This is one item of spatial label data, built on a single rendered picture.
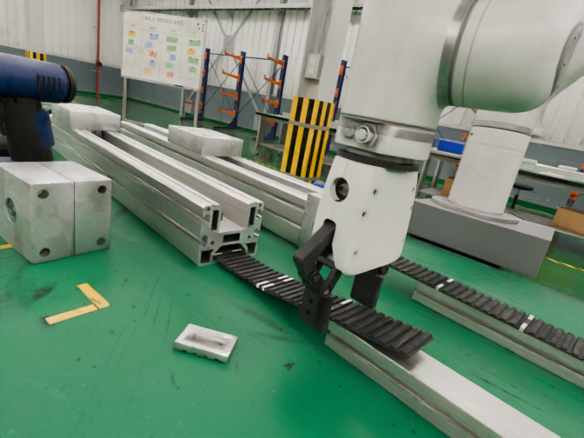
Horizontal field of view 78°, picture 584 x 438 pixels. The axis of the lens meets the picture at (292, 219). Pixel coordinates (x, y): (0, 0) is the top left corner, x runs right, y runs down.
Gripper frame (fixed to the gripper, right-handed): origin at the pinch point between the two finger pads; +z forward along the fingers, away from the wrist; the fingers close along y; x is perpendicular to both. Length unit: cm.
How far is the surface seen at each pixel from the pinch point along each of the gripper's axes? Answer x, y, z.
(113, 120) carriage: 77, 4, -7
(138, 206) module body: 38.8, -5.0, 1.8
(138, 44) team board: 605, 223, -65
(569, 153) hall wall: 91, 758, -26
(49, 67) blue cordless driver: 49, -15, -17
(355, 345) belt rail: -3.9, -2.0, 1.8
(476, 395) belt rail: -13.9, 0.5, 0.9
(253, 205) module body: 19.5, 3.0, -4.1
